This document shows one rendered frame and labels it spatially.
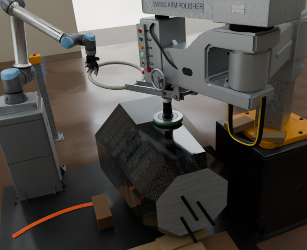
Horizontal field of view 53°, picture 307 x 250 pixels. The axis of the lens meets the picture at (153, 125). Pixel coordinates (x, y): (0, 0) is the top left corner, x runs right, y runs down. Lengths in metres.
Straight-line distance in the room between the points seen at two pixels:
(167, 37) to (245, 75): 0.62
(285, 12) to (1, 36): 7.93
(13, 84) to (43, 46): 6.03
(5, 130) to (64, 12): 6.17
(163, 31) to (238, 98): 0.64
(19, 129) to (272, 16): 2.16
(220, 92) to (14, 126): 1.81
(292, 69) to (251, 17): 0.78
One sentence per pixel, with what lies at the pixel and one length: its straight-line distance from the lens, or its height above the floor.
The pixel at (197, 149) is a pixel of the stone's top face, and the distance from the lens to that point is 1.88.
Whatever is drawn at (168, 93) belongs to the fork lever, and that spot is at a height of 1.12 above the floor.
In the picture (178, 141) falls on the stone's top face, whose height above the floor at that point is 0.87.
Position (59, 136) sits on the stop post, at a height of 0.01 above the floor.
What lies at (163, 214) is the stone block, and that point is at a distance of 1.89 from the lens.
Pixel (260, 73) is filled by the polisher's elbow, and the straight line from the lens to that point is 1.55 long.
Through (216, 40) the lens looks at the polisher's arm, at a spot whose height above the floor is 1.52.
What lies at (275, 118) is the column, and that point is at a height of 0.87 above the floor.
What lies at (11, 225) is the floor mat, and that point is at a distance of 2.98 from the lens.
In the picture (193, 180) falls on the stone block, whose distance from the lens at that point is 1.82.
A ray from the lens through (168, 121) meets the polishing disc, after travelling 2.15.
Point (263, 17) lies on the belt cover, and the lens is 1.38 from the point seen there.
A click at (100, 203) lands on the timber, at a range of 2.70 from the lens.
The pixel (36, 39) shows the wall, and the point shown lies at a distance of 8.78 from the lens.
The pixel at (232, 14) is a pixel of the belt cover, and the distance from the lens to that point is 1.47.
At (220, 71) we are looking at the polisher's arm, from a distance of 1.76.
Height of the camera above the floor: 1.86
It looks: 27 degrees down
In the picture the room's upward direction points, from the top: 5 degrees counter-clockwise
